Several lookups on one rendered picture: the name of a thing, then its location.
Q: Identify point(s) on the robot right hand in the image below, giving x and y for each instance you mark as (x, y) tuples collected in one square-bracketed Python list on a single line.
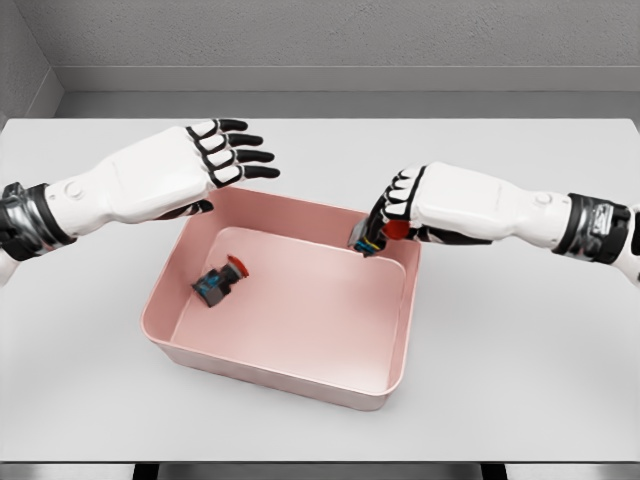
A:
[(440, 200)]

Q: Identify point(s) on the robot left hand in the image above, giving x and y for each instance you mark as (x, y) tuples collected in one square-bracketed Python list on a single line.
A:
[(155, 175)]

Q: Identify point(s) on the industrial switch with red button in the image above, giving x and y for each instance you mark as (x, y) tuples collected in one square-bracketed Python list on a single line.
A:
[(220, 282), (370, 237)]

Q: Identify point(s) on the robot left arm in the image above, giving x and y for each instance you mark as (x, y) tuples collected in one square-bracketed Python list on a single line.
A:
[(50, 210)]

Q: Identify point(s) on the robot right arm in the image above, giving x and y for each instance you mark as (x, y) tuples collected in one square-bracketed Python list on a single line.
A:
[(570, 220)]

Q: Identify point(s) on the pink rectangular basket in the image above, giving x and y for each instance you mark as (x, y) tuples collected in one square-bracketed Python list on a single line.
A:
[(290, 300)]

